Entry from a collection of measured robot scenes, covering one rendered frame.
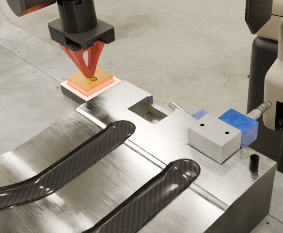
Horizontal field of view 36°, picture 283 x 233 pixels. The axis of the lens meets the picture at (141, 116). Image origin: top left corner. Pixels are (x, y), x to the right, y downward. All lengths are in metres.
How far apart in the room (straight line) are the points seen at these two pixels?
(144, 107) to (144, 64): 1.77
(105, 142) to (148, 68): 1.81
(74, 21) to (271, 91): 0.38
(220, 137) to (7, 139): 0.37
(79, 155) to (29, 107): 0.27
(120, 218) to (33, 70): 0.49
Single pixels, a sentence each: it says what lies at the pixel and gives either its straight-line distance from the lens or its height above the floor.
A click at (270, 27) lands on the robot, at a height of 0.73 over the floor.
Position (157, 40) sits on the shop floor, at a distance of 2.61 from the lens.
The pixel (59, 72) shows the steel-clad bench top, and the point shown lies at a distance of 0.87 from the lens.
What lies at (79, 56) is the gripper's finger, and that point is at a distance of 0.72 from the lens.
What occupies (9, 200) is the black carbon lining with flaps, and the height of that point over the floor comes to 0.89.
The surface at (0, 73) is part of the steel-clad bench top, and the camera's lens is 0.91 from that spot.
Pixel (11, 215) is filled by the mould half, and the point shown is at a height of 0.90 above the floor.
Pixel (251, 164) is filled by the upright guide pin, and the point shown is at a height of 0.90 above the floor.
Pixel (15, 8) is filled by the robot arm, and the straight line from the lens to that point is 0.66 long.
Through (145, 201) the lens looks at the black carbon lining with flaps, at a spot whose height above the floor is 0.88.
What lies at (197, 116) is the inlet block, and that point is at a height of 0.84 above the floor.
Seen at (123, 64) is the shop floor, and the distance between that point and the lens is 2.41.
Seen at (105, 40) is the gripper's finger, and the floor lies 0.91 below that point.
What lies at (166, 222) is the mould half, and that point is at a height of 0.88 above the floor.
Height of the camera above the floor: 1.25
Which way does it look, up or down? 38 degrees down
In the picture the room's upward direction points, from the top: 6 degrees counter-clockwise
